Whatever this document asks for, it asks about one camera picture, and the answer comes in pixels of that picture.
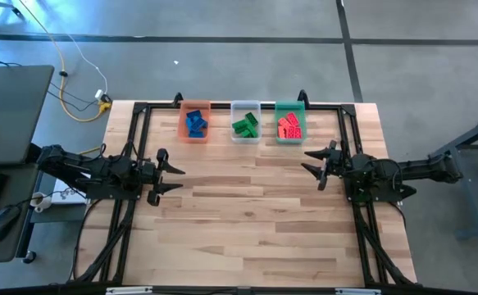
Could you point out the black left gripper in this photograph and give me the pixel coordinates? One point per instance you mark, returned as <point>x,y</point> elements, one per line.
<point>150,174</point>

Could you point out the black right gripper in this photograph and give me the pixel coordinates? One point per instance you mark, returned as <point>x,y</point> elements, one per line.
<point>337,166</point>

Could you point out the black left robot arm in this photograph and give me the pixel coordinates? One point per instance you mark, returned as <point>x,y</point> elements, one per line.
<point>78,168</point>

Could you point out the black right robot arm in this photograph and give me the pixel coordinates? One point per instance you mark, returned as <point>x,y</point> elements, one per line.
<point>419,169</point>

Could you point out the teal translucent plastic bin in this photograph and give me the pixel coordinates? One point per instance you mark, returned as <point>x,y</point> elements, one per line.
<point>289,105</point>

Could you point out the orange translucent plastic bin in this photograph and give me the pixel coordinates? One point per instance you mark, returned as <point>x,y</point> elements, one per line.
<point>195,105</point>

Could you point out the clear translucent plastic bin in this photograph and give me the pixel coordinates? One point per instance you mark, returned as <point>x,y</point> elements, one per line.
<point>244,106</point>

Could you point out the white printed paper box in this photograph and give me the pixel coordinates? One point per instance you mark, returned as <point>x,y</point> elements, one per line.
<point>70,196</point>

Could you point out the white table edge clamp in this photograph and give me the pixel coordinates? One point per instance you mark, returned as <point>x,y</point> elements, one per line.
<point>357,291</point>
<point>128,291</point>

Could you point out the white mug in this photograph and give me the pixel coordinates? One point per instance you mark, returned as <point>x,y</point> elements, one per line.
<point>41,201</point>

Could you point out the black caster wheel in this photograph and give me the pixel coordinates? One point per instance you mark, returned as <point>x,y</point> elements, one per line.
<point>29,257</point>

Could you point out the black computer mouse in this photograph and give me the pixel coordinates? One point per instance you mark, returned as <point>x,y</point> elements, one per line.
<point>3,223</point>

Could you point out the black desk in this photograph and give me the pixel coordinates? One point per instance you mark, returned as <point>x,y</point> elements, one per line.
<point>1,254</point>

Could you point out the black aluminium table frame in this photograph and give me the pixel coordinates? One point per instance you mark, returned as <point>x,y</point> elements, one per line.
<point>222,105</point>

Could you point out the black pointed base bracket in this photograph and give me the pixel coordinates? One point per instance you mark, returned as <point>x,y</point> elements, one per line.
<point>404,190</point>

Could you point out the grey metal table frame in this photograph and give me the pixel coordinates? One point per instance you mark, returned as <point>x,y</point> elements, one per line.
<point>466,192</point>

